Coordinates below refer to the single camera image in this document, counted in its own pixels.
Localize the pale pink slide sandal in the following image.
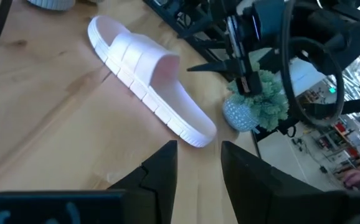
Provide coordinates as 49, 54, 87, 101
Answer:
87, 14, 217, 148

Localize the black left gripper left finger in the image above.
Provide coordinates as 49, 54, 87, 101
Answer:
0, 139, 178, 224

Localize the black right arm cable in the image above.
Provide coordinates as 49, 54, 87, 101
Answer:
280, 36, 346, 128

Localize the person's hand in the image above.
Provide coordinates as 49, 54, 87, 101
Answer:
343, 169, 360, 190

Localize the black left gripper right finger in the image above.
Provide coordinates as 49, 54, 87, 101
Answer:
220, 140, 360, 224

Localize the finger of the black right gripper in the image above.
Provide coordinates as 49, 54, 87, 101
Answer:
186, 58, 242, 75
235, 70, 263, 96

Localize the green artificial plant in pot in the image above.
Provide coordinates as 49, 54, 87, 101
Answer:
222, 68, 290, 133

